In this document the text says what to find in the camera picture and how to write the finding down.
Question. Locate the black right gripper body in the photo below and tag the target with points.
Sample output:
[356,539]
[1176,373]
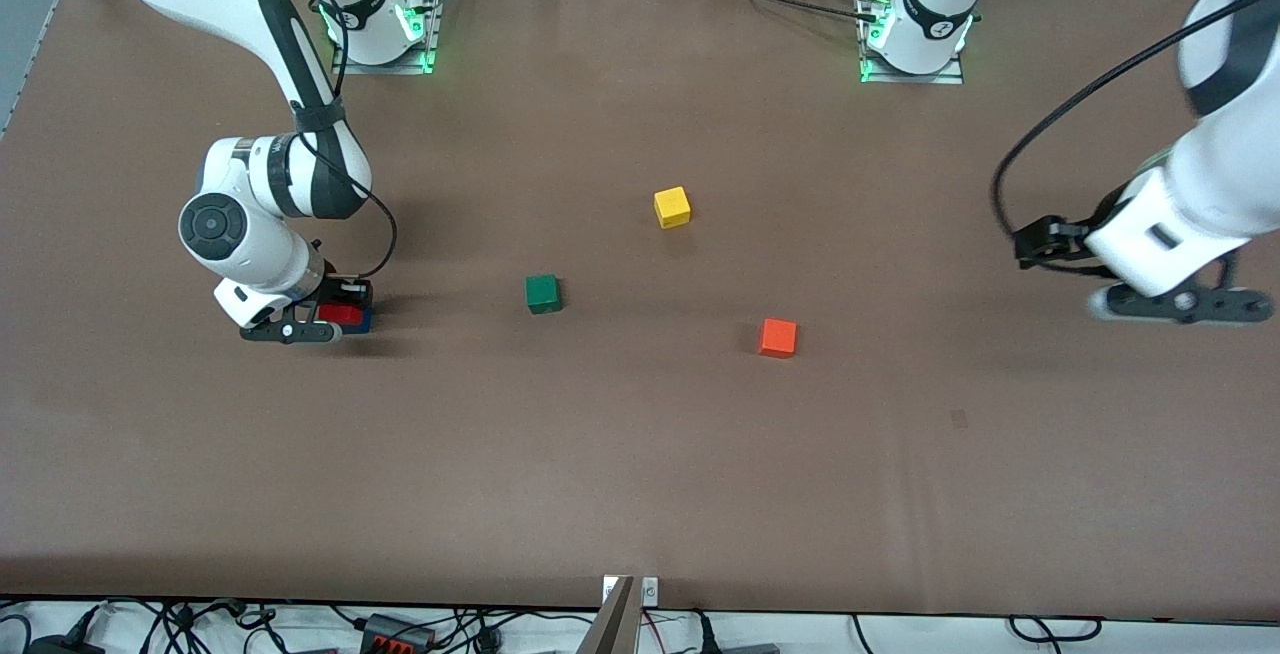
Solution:
[331,287]

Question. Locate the brown table cover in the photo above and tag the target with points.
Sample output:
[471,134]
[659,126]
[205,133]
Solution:
[640,454]

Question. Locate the blue wooden block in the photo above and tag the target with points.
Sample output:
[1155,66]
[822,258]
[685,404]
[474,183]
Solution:
[366,322]

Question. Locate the red wooden block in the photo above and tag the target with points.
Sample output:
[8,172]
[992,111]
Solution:
[338,315]

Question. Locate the orange wooden block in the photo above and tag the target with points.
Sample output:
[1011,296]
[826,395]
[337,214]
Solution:
[777,338]

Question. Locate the black plug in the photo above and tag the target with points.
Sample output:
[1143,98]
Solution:
[705,634]

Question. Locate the grey metal camera bar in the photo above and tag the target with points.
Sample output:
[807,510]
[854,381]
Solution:
[612,624]

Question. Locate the small white bracket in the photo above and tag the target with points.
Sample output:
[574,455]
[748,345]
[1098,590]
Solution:
[650,590]

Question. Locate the yellow wooden block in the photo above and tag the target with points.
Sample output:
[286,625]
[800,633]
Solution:
[672,208]

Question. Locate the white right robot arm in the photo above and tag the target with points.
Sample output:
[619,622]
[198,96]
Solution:
[240,224]

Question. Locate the black power adapter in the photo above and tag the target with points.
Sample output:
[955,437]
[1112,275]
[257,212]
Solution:
[60,646]

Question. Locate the green wooden block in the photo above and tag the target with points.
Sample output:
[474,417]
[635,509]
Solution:
[542,294]

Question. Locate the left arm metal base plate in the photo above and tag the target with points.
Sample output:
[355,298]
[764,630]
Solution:
[915,78]

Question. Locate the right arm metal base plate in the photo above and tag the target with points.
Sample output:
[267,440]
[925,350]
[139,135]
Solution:
[385,68]

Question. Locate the black orange connector box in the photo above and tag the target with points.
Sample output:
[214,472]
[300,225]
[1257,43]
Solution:
[395,632]

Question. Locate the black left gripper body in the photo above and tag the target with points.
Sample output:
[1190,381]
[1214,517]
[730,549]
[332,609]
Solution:
[1076,233]

